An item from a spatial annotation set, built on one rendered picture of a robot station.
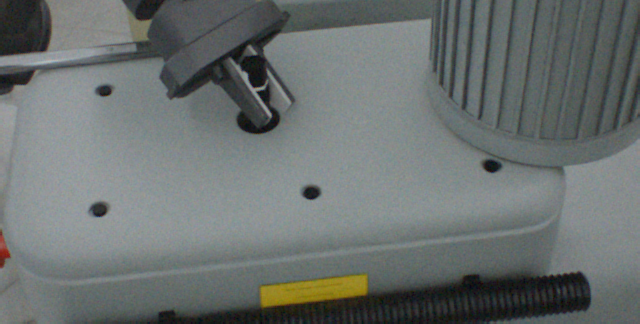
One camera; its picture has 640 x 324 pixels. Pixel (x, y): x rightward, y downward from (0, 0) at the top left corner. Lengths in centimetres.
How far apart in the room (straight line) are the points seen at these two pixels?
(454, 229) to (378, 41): 22
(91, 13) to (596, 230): 346
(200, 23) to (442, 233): 26
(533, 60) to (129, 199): 34
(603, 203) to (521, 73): 26
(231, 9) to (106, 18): 338
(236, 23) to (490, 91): 22
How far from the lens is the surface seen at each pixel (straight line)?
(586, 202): 99
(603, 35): 75
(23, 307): 189
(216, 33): 83
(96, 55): 95
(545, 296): 86
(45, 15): 130
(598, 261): 96
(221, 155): 84
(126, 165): 85
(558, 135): 81
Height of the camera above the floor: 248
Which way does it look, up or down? 45 degrees down
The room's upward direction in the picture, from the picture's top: 3 degrees counter-clockwise
